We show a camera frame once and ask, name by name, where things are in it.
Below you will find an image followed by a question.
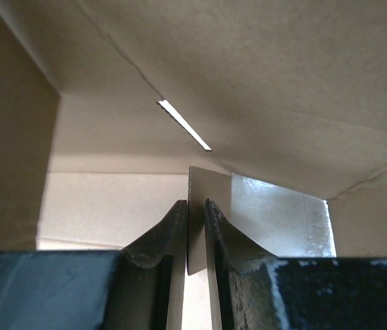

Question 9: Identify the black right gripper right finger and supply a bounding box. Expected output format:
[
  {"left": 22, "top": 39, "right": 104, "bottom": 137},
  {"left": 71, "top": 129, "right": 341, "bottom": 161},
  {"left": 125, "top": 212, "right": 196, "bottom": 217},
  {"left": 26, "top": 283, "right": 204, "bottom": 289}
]
[{"left": 204, "top": 200, "right": 387, "bottom": 329}]

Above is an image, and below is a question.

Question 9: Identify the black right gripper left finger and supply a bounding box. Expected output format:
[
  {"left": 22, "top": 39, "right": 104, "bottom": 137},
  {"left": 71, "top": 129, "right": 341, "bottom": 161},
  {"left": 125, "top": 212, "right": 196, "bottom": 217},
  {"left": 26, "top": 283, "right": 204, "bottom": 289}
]
[{"left": 0, "top": 200, "right": 188, "bottom": 329}]

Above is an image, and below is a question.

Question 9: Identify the brown cardboard box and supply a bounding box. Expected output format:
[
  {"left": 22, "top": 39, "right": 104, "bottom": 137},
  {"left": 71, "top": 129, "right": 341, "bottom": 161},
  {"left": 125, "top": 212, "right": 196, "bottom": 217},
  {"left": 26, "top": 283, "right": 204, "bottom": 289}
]
[{"left": 0, "top": 0, "right": 387, "bottom": 330}]

